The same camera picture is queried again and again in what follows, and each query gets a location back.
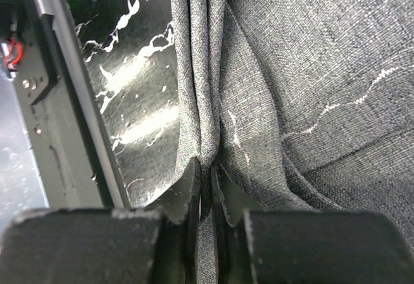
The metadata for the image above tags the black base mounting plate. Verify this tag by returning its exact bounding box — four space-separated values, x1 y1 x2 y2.
1 0 129 208

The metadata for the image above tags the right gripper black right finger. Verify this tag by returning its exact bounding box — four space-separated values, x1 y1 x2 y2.
212 165 413 283

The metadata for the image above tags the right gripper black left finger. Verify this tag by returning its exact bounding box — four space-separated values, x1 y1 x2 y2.
1 158 201 283

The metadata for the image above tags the grey cloth napkin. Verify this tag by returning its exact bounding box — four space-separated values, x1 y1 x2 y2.
170 0 413 283

